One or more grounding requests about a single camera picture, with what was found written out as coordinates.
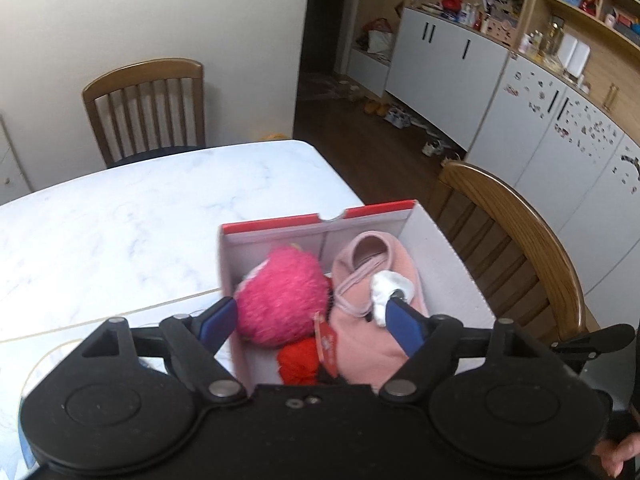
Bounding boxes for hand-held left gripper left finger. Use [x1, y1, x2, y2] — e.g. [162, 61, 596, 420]
[82, 297, 248, 403]

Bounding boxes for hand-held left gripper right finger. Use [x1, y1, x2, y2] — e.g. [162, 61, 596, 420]
[377, 296, 546, 406]

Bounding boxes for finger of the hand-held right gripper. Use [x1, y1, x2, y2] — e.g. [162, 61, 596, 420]
[550, 324, 636, 361]

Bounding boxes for white tooth plush keychain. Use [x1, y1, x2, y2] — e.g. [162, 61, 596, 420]
[369, 271, 416, 328]

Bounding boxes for pink fleece garment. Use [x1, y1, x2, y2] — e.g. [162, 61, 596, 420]
[327, 231, 431, 391]

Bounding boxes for fuzzy pink plush toy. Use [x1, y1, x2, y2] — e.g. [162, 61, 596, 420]
[235, 244, 333, 348]

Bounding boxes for white and red cardboard box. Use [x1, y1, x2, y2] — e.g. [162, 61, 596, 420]
[217, 200, 496, 391]

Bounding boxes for person's right hand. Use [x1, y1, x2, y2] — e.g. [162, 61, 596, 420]
[594, 432, 640, 478]

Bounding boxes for red small packet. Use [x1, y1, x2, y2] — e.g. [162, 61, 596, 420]
[314, 310, 340, 376]

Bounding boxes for knotted red cloth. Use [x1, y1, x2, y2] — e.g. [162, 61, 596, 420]
[276, 337, 321, 386]

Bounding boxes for light oak wooden chair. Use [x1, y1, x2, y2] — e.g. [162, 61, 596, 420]
[430, 161, 587, 346]

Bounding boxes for tall white stickered cabinet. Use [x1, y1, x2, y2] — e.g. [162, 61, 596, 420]
[467, 52, 640, 301]

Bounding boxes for white sneakers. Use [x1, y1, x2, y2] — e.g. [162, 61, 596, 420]
[385, 106, 413, 128]

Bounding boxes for low open white shelf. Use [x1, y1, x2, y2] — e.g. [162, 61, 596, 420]
[347, 15, 401, 96]

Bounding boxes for dark brown wooden chair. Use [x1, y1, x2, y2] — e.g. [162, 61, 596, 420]
[82, 58, 207, 168]

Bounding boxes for white bag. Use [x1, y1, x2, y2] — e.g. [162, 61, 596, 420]
[367, 30, 394, 56]

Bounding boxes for glass bottle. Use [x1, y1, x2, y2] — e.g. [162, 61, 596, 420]
[542, 15, 566, 61]

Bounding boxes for white cabinet with black handles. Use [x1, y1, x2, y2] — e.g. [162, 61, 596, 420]
[385, 7, 511, 153]

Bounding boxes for wooden wall shelf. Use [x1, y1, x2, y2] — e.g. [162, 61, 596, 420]
[510, 0, 640, 126]

